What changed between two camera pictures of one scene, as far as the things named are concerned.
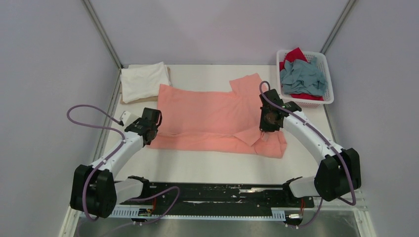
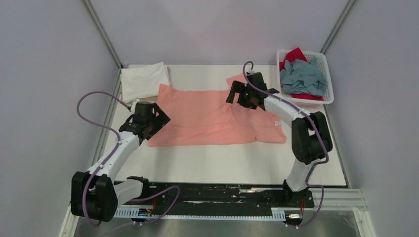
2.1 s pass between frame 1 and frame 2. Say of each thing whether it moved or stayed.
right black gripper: moved
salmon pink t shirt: moved
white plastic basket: stayed
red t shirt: stayed
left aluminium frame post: stayed
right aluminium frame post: stayed
